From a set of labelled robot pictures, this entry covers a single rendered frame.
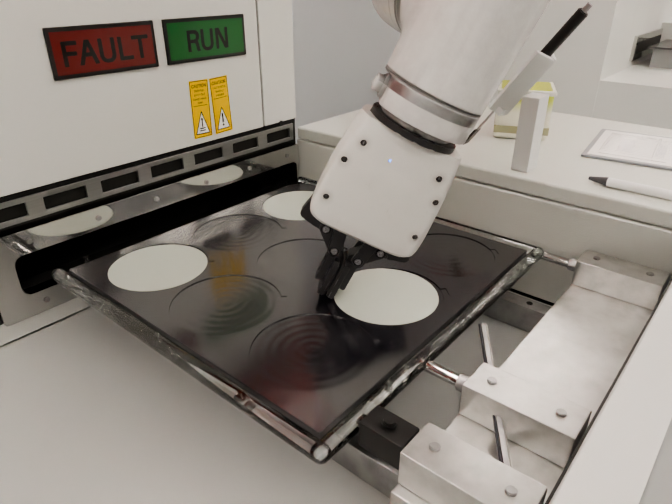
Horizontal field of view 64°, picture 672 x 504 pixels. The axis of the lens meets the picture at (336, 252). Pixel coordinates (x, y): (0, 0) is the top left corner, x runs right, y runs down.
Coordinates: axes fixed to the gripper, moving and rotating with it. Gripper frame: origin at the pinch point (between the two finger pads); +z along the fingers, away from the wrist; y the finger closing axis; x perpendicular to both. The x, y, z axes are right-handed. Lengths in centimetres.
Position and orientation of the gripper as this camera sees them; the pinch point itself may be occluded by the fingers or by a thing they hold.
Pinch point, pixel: (334, 272)
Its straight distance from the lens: 50.3
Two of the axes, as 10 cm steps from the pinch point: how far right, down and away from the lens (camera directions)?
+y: 9.0, 4.0, 1.4
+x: 0.7, -4.6, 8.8
